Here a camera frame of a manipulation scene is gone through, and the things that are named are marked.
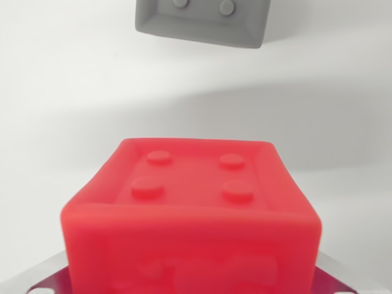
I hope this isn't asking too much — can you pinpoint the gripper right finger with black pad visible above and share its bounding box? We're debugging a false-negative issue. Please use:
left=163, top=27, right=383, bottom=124
left=309, top=251, right=392, bottom=294

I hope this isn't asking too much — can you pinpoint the grey studded cube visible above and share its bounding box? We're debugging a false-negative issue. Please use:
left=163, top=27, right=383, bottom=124
left=135, top=0, right=271, bottom=50

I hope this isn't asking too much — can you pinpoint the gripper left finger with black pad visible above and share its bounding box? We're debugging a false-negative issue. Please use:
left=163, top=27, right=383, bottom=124
left=0, top=249, right=74, bottom=294

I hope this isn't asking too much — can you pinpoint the red studded cube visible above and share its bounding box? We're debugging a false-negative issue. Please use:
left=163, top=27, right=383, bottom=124
left=59, top=137, right=322, bottom=294

